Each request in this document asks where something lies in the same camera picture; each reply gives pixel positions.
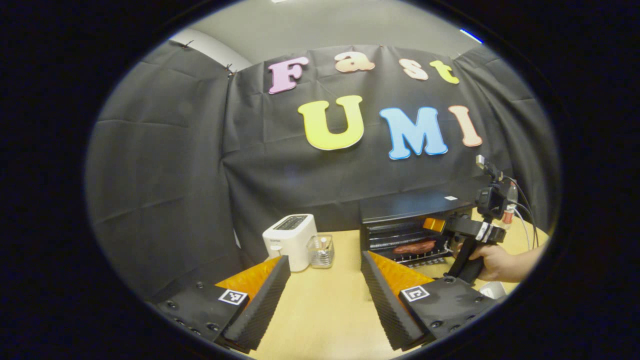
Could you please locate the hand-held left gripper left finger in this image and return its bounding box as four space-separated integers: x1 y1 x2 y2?
150 255 292 352

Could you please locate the clear utensil holder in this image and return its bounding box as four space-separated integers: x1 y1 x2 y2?
307 234 336 269

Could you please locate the black electric oven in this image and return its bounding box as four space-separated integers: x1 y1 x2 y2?
359 190 481 268

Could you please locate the white toaster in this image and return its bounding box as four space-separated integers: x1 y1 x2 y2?
262 213 319 273

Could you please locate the reddish brown meat slice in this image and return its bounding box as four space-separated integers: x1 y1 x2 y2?
392 240 437 255

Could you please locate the black cable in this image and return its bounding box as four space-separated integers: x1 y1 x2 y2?
505 176 540 248

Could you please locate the black backdrop cloth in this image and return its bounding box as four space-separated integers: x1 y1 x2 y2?
85 40 561 301

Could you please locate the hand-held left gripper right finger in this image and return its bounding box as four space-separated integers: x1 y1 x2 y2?
360 250 498 352

